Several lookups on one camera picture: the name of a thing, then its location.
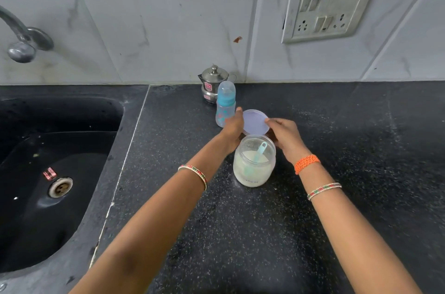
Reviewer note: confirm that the person's left hand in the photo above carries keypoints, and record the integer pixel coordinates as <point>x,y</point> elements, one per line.
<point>231,132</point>

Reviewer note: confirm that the person's right hand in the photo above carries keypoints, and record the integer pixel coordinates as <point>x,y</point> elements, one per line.
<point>287,135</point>

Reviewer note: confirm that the person's left thumb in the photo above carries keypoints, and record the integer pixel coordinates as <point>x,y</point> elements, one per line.
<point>239,114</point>

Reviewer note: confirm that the person's right thumb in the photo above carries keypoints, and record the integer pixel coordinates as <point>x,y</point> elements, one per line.
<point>273,127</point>

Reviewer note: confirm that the translucent purple round lid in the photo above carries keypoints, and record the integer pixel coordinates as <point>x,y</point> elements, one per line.
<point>255,122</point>

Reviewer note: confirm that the person's left forearm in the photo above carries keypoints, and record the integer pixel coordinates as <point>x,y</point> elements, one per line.
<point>156,220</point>

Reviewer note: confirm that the person's right forearm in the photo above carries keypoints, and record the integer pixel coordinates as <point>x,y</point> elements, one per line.
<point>351,231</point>

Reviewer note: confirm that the blue baby feeding bottle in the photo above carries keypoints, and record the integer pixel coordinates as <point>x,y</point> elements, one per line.
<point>225,109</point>

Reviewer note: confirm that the teal plastic scoop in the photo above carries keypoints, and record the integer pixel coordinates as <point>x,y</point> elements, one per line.
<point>256,158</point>

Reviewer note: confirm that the clear plastic powder jar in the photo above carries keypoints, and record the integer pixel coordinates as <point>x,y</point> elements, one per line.
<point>254,161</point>

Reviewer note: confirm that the small steel pot with lid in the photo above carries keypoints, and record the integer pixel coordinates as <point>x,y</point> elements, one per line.
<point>212,83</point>

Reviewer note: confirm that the white milk powder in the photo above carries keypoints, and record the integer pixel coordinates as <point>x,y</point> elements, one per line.
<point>252,168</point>

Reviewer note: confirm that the orange braided wrist thread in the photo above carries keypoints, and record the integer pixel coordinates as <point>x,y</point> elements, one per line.
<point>306,163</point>

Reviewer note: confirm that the beaded bangle on left wrist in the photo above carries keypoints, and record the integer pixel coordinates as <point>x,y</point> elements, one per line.
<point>194,174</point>

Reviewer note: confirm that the beaded bangle on wrist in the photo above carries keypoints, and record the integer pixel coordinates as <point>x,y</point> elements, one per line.
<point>194,174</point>
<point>324,191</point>

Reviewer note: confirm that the beaded bangle on right wrist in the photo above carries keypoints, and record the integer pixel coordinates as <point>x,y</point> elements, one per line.
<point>324,191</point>

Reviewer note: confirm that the steel sink drain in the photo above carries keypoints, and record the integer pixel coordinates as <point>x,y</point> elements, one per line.
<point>60,187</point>

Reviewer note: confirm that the black granite sink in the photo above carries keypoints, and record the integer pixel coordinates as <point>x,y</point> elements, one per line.
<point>52,179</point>

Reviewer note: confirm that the white wall switch socket panel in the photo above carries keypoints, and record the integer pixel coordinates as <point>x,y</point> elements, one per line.
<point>328,8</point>

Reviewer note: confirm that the steel wall tap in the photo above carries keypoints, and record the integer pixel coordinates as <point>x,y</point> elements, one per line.
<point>22,38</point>

